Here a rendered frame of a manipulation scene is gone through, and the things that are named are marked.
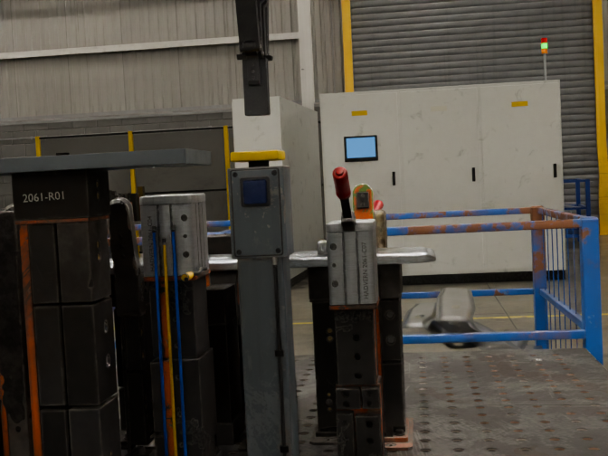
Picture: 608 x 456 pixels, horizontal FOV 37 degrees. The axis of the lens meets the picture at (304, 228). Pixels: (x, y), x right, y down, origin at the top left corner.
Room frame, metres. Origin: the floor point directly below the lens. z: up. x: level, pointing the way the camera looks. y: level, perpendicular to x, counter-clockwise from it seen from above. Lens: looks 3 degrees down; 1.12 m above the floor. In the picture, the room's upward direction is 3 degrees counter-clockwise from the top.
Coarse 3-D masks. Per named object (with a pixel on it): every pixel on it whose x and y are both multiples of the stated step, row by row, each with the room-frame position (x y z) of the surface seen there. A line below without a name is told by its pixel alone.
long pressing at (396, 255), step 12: (300, 252) 1.50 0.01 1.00; (312, 252) 1.49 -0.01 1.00; (384, 252) 1.42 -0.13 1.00; (396, 252) 1.41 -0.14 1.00; (408, 252) 1.36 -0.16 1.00; (420, 252) 1.35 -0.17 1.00; (432, 252) 1.41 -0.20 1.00; (216, 264) 1.38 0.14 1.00; (228, 264) 1.38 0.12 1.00; (300, 264) 1.37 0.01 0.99; (312, 264) 1.36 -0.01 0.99; (324, 264) 1.36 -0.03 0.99
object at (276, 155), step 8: (232, 152) 1.11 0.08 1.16; (240, 152) 1.10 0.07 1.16; (248, 152) 1.10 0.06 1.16; (256, 152) 1.10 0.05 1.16; (264, 152) 1.10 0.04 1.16; (272, 152) 1.10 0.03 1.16; (280, 152) 1.12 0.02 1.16; (232, 160) 1.10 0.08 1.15; (240, 160) 1.10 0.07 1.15; (248, 160) 1.10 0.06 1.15; (256, 160) 1.10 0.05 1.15; (264, 160) 1.12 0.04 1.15; (272, 160) 1.14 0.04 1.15
